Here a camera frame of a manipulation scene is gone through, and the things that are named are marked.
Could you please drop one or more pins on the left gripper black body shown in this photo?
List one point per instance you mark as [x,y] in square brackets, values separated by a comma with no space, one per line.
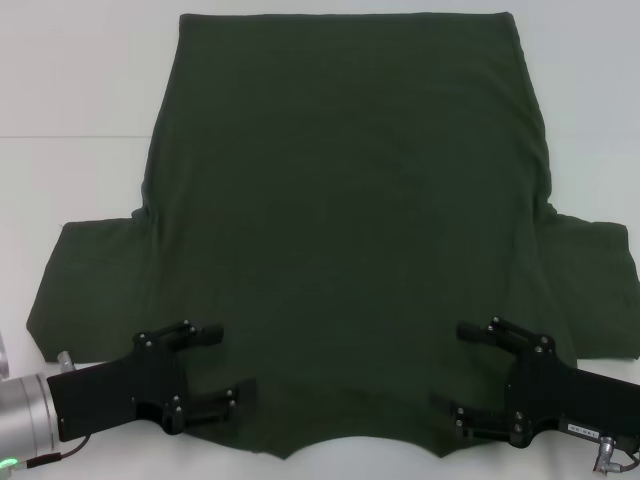
[110,390]

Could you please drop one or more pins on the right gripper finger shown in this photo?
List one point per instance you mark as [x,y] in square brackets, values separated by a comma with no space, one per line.
[495,332]
[485,425]

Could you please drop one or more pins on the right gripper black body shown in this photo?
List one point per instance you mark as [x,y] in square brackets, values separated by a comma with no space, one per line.
[565,400]

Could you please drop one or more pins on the dark green t-shirt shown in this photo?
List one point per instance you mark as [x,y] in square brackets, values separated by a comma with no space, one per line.
[340,200]

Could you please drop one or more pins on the left wrist silver connector stub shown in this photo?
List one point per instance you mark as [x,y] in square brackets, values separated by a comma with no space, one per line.
[65,361]

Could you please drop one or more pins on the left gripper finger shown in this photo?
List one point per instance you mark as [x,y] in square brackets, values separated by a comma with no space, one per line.
[200,334]
[210,405]

